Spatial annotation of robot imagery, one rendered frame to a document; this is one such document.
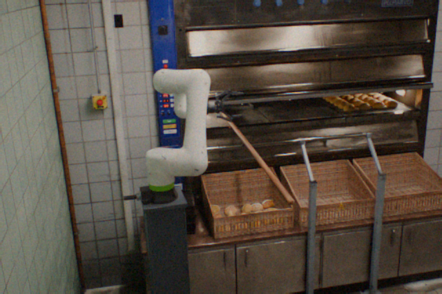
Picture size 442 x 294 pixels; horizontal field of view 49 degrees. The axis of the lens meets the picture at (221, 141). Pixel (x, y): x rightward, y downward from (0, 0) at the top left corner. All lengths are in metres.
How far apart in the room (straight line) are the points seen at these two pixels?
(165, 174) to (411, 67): 2.29
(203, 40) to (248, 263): 1.53
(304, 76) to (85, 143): 1.62
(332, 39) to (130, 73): 1.44
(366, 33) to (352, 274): 1.73
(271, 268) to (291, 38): 1.60
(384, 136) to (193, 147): 2.08
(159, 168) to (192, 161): 0.16
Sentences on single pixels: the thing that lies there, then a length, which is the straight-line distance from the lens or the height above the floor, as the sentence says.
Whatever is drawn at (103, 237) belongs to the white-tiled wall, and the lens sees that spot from 3.78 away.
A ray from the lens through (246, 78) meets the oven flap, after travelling 3.49.
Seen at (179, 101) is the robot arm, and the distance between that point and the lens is 2.84.
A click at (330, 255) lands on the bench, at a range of 3.56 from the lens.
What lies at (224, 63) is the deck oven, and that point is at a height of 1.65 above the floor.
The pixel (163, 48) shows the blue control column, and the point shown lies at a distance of 3.33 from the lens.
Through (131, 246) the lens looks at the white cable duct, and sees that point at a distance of 3.80.
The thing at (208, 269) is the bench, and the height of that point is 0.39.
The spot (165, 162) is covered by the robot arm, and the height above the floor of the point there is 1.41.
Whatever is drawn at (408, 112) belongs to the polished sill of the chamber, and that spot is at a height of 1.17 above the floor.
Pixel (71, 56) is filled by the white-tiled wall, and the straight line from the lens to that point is 3.37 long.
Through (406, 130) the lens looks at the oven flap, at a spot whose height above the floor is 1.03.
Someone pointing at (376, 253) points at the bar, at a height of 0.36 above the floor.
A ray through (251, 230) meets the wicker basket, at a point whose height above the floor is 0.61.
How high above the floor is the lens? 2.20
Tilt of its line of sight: 18 degrees down
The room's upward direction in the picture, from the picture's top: 2 degrees counter-clockwise
